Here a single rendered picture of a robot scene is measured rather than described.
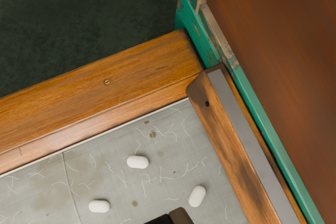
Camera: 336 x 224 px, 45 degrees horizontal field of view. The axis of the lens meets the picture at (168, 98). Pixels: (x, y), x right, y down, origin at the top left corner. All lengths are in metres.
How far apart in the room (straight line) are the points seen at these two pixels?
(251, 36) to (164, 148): 0.26
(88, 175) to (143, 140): 0.11
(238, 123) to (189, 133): 0.14
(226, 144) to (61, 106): 0.28
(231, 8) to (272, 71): 0.11
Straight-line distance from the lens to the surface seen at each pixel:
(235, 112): 0.59
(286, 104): 0.51
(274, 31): 0.47
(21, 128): 0.70
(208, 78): 0.60
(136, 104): 0.69
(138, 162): 0.66
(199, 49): 0.71
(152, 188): 0.68
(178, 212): 0.35
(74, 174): 0.69
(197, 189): 0.66
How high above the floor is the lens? 1.41
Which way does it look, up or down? 72 degrees down
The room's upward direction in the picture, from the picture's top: 7 degrees clockwise
